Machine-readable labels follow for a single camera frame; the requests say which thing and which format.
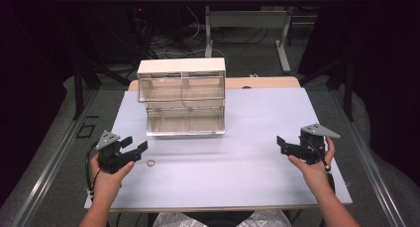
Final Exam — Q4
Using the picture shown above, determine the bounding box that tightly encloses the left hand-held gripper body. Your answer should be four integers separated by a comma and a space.
95, 130, 142, 174

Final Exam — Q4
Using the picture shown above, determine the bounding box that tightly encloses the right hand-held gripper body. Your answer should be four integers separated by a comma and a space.
296, 123, 342, 166

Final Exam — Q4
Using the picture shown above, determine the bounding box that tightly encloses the clear plastic drawer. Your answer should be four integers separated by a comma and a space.
137, 70, 227, 104
146, 100, 227, 137

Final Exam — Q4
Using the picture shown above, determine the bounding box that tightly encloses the clear plastic drawer organizer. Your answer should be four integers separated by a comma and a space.
137, 57, 227, 137

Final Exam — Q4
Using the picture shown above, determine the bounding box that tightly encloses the person's left hand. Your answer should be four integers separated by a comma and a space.
89, 153, 136, 196

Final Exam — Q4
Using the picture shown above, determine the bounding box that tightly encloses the person's right hand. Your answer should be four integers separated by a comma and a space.
287, 136, 337, 190

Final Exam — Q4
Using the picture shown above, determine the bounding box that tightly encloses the wooden table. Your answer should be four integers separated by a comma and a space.
127, 75, 302, 92

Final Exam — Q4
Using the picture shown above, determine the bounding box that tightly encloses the black metal stand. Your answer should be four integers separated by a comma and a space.
71, 53, 132, 121
297, 53, 357, 123

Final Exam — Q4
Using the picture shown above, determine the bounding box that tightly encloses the person's patterned clothing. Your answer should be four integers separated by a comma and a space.
153, 209, 293, 227

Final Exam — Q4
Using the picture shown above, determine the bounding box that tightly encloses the power strip with red light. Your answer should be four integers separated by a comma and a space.
131, 5, 148, 37

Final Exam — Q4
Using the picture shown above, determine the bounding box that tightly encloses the white-legged desk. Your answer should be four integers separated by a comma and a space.
183, 0, 329, 74

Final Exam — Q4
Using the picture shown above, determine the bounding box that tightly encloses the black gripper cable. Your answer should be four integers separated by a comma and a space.
84, 142, 102, 199
308, 141, 337, 195

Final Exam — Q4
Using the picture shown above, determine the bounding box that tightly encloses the aluminium floor rail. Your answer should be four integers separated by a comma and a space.
329, 87, 406, 227
9, 88, 101, 227

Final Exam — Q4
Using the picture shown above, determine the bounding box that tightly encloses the bundle of floor cables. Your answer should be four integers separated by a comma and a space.
147, 5, 269, 61

